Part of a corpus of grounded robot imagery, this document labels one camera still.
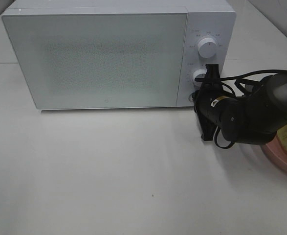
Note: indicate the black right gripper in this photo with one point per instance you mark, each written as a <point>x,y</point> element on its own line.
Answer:
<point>209,116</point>

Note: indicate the white round door button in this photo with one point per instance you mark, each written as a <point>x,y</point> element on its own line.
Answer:
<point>191,97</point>

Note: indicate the pink round plate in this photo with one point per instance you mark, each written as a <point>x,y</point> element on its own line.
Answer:
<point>275,152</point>

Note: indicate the white microwave door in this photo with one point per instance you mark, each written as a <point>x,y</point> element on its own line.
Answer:
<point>99,61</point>

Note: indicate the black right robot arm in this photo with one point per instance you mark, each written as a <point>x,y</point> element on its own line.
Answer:
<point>248,108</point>

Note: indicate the white lower timer knob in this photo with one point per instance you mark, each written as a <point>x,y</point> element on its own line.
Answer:
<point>199,73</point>

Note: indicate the white upper power knob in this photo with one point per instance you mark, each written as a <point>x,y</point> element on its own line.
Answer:
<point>207,46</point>

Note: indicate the white microwave oven body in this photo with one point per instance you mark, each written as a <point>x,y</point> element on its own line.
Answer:
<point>203,18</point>

